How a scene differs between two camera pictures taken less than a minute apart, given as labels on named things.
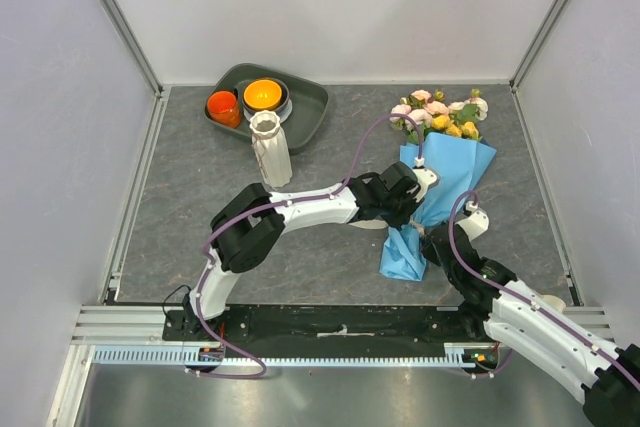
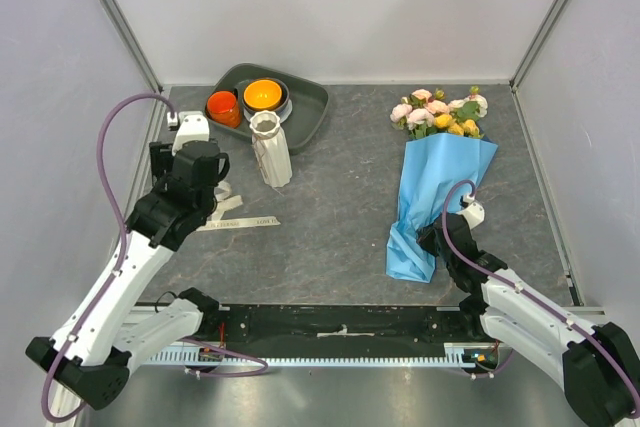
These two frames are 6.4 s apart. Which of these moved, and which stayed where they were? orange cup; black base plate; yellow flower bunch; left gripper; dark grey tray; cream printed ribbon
Moved: cream printed ribbon; left gripper
Stayed: yellow flower bunch; orange cup; black base plate; dark grey tray
